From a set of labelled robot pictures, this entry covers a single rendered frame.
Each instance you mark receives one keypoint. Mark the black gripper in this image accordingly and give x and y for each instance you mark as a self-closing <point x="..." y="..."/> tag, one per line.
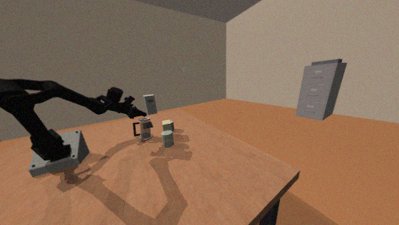
<point x="129" y="110"/>

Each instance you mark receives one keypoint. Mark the pale yellow block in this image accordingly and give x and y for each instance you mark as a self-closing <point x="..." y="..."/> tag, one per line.
<point x="166" y="125"/>

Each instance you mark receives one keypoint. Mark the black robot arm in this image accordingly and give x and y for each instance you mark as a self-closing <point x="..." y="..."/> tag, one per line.
<point x="47" y="143"/>

